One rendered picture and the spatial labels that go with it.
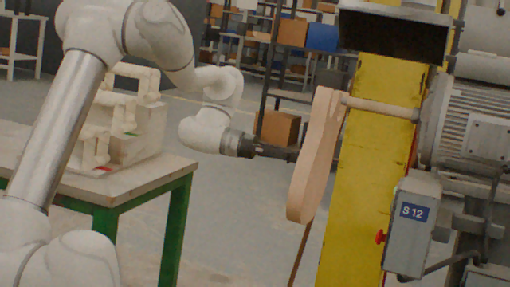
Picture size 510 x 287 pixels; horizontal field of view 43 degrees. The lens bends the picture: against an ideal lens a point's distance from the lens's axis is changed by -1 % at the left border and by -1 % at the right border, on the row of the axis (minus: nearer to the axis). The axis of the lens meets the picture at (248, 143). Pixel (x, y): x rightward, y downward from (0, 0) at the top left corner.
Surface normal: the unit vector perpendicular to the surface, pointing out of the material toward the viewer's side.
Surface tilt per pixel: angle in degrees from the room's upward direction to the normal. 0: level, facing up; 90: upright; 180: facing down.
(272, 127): 90
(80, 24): 62
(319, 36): 90
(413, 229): 90
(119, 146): 90
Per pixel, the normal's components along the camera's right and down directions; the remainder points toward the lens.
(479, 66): -0.32, 0.14
